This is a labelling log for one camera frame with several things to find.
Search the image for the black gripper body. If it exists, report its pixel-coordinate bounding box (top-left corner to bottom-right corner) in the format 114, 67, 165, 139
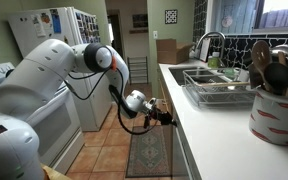
149, 106, 169, 126

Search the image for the white crock with red chilies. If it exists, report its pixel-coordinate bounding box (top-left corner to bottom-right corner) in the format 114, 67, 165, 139
248, 87, 288, 147

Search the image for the light wood base cabinet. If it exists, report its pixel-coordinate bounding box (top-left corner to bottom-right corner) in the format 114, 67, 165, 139
156, 65, 176, 117

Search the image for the chrome kitchen faucet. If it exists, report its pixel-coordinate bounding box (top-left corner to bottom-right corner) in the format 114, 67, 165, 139
194, 31, 227, 62

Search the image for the patterned grey red rug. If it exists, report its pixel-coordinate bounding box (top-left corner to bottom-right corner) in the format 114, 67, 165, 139
125, 125, 174, 179

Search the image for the white refrigerator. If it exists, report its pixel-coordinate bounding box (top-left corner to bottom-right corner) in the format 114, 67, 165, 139
7, 6, 114, 133

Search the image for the white oven stove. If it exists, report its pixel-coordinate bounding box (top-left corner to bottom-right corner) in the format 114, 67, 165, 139
0, 61, 85, 176

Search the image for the wire hallway rack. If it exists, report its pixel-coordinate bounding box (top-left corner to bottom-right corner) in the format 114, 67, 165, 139
126, 55, 149, 85

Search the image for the round wooden spoon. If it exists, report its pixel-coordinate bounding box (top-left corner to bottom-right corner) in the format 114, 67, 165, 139
250, 39, 274, 93

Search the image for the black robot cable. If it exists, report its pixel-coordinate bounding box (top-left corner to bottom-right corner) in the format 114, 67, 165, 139
63, 67, 159, 136

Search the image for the wooden stick utensil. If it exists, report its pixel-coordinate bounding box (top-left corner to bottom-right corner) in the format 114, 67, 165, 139
196, 81, 252, 89

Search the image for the round window thermometer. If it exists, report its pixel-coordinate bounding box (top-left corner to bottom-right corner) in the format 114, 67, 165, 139
220, 14, 234, 29

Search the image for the green bottle with white cap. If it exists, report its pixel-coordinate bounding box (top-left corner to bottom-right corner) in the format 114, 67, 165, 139
206, 51, 222, 70

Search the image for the metal ladle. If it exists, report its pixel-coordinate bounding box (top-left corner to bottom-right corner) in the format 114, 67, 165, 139
269, 43, 288, 64

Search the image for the black ladle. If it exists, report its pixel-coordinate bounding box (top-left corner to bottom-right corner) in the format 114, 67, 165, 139
263, 61, 288, 97

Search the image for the dark framed hallway picture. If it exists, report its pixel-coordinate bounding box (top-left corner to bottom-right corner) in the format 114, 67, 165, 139
131, 13, 149, 29

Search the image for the kitchen window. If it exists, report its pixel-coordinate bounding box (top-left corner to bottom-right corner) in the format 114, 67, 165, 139
205, 0, 288, 35

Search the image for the white dishwasher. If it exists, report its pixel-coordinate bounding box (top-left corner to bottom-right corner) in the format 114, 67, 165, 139
169, 116, 200, 180

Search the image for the steel kitchen sink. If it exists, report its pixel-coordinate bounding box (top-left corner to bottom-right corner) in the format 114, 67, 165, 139
168, 65, 219, 87

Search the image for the green sponge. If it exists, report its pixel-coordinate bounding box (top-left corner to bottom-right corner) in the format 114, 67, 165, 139
223, 67, 236, 80

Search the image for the brown cardboard box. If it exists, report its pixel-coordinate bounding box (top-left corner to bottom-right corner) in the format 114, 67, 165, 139
155, 38, 195, 66

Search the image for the white paper on fridge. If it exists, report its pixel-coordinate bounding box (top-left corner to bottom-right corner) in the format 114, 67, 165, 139
30, 13, 47, 38

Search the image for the blue paper on fridge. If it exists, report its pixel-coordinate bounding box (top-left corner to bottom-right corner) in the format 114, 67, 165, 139
49, 8, 63, 35

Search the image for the black white patterned wall sign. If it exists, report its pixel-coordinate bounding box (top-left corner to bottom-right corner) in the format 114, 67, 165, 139
164, 8, 179, 25

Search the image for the wire dish rack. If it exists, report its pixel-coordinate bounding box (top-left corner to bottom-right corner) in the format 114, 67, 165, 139
182, 67, 257, 108

